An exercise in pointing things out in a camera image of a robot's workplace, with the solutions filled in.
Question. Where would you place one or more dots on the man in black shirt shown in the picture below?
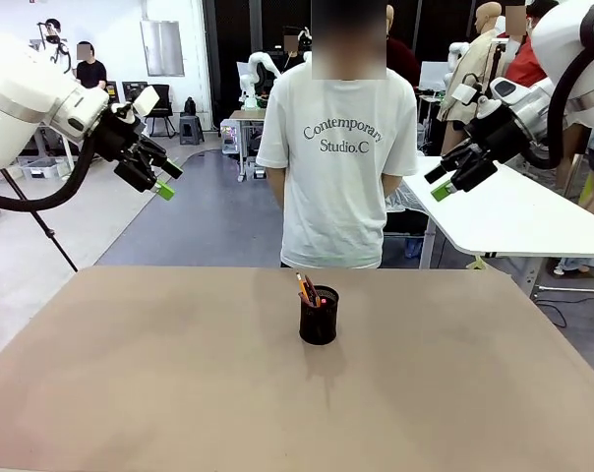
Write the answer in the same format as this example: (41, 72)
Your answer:
(91, 71)

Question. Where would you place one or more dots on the black mesh pen holder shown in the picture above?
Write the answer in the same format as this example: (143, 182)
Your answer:
(319, 324)

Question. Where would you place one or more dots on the person in red shirt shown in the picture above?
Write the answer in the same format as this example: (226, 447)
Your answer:
(520, 59)

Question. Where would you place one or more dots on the person in white t-shirt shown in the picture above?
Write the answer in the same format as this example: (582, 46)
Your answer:
(336, 187)

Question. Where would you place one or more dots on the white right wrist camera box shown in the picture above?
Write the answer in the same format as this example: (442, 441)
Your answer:
(464, 93)

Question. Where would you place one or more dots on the clear plastic sheeting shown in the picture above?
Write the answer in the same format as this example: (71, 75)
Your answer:
(405, 196)

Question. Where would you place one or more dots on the white side table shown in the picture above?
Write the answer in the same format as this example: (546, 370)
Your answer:
(513, 216)

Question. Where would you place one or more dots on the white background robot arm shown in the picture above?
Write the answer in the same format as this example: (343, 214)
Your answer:
(455, 56)
(257, 74)

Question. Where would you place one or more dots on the black office chair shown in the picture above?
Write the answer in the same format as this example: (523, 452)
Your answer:
(160, 105)

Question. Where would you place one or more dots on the black tripod stand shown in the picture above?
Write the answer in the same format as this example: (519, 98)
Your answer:
(46, 231)

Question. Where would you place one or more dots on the person in dark red top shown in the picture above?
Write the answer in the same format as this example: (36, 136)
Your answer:
(402, 59)

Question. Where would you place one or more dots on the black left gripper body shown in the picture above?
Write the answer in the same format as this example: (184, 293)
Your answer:
(122, 133)

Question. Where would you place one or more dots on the person's right forearm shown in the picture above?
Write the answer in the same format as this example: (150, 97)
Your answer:
(276, 187)

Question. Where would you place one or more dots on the yellow pencil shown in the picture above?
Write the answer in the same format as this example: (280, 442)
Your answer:
(302, 286)

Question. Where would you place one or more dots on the mannequin with beige coat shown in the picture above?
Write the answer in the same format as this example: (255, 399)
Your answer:
(469, 74)

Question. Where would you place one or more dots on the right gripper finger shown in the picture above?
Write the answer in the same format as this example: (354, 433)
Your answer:
(454, 159)
(469, 174)

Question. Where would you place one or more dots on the black step stool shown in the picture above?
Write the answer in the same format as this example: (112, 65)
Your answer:
(192, 129)

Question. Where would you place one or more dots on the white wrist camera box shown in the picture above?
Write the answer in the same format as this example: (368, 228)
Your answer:
(464, 93)
(147, 100)

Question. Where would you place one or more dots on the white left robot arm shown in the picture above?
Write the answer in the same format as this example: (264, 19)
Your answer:
(12, 98)

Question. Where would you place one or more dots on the person's left forearm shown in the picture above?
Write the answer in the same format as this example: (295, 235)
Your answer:
(391, 182)

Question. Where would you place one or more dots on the small beige table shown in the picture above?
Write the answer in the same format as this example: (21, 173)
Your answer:
(248, 118)

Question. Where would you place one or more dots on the maroon pencil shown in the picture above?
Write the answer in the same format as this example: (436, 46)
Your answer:
(313, 292)

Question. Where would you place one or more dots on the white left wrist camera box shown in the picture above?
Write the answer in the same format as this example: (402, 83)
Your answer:
(147, 100)

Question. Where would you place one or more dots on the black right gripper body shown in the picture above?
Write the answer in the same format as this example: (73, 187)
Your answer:
(496, 137)

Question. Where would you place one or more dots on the grey storage bins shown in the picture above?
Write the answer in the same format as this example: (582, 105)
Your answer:
(46, 169)

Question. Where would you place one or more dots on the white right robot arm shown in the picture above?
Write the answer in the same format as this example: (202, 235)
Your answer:
(567, 29)

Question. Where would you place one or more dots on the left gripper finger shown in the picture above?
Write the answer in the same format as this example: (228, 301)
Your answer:
(139, 177)
(157, 157)

